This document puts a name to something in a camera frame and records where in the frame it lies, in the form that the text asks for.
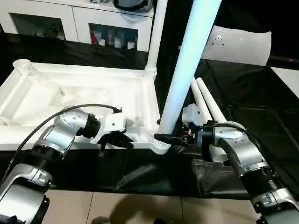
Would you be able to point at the white plastic table leg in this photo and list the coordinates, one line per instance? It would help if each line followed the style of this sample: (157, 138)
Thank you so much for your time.
(156, 32)
(212, 105)
(191, 56)
(198, 100)

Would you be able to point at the black work mat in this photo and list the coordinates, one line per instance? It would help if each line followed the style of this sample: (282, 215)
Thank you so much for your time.
(261, 130)

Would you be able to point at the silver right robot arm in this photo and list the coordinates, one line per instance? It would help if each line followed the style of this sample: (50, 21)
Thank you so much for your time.
(238, 149)

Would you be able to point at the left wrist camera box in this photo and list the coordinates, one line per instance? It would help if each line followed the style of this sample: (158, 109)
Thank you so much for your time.
(114, 122)

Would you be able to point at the flat white board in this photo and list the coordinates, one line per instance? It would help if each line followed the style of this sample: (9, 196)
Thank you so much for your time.
(287, 79)

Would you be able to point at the dark round object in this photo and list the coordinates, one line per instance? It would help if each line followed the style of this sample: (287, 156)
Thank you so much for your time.
(133, 4)

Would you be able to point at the white plastic table top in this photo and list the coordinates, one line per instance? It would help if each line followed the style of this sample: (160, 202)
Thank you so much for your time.
(60, 88)

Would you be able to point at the white cabinet with glass doors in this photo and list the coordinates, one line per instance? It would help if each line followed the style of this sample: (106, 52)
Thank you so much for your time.
(46, 21)

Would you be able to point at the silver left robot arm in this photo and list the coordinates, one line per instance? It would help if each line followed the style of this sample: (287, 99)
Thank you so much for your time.
(60, 135)

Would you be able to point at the small white jar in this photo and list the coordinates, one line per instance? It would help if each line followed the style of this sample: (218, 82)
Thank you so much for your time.
(131, 45)

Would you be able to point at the white plastic bag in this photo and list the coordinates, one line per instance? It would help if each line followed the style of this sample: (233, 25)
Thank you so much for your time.
(243, 44)

